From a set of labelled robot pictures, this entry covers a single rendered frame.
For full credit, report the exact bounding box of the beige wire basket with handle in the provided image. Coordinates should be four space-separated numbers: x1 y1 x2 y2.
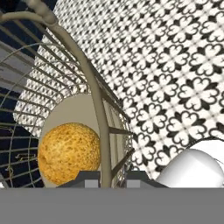
0 0 137 189

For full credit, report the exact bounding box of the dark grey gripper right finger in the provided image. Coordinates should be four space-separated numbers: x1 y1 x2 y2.
125 170 169 189

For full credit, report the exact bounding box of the white round object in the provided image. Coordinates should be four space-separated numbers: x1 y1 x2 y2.
155 138 224 189

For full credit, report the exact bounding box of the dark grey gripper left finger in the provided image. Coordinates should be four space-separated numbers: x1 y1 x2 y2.
57 170 102 189

